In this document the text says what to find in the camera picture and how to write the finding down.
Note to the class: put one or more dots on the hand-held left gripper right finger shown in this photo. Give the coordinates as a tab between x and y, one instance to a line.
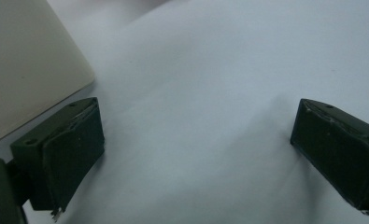
337	155

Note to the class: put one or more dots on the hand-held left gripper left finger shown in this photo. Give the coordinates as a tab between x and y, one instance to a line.
70	155

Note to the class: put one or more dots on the white box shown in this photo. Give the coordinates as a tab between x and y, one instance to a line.
26	62

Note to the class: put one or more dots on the light blue table mat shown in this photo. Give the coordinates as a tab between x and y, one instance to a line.
204	93

